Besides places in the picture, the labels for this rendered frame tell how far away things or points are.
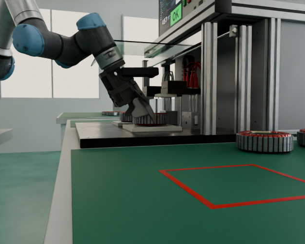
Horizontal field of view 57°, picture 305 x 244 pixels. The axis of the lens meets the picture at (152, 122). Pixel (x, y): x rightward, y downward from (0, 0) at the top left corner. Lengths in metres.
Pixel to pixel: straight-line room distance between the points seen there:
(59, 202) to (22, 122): 5.34
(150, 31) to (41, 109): 2.61
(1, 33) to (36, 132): 4.51
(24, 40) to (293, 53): 0.70
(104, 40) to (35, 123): 4.84
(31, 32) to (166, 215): 0.63
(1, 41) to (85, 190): 0.93
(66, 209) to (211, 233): 0.13
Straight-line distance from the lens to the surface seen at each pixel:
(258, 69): 0.82
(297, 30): 0.90
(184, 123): 0.93
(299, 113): 0.88
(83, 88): 5.57
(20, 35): 0.81
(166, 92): 0.87
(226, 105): 0.95
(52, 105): 5.57
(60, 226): 0.25
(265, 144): 0.58
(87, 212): 0.26
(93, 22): 0.84
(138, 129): 0.79
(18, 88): 5.64
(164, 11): 1.21
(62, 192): 0.33
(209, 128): 0.72
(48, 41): 0.82
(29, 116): 5.61
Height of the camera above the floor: 0.84
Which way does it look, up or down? 3 degrees down
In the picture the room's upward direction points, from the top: straight up
